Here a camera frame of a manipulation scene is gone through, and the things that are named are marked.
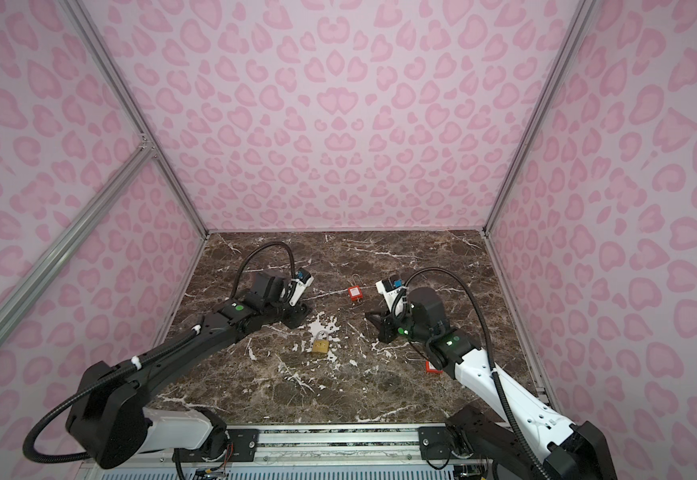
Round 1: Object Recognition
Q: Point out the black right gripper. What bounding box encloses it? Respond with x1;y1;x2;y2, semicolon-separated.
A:
363;304;432;345

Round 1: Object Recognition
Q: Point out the brass padlock silver shackle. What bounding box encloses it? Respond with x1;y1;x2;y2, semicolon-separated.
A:
312;330;330;355

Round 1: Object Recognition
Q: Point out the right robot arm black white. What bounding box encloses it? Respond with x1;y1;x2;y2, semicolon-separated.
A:
365;280;616;479

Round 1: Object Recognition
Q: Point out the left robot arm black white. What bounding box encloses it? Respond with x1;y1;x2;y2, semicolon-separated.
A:
66;268;314;469

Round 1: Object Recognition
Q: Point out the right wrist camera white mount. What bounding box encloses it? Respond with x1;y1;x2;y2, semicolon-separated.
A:
375;274;405;315

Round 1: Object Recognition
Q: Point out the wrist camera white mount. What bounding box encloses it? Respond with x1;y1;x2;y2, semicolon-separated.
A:
284;268;314;307
375;274;405;315

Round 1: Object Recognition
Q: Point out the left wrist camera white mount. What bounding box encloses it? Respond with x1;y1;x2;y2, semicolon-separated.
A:
284;268;314;307

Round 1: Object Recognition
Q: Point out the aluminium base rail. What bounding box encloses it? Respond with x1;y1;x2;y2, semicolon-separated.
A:
77;423;601;480

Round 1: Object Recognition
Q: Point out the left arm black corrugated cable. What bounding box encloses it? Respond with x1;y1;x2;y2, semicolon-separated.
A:
22;241;296;464

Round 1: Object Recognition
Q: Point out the left corner aluminium post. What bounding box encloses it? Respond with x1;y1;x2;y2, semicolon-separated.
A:
58;0;210;240

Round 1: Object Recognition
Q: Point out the corner aluminium post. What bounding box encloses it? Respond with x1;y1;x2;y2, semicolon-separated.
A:
482;0;600;237
58;0;210;240

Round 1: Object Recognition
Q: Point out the left diagonal aluminium frame bar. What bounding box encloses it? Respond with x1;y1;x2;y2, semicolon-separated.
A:
0;140;152;348

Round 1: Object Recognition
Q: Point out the right corner aluminium post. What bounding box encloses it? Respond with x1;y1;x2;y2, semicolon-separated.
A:
482;0;600;237

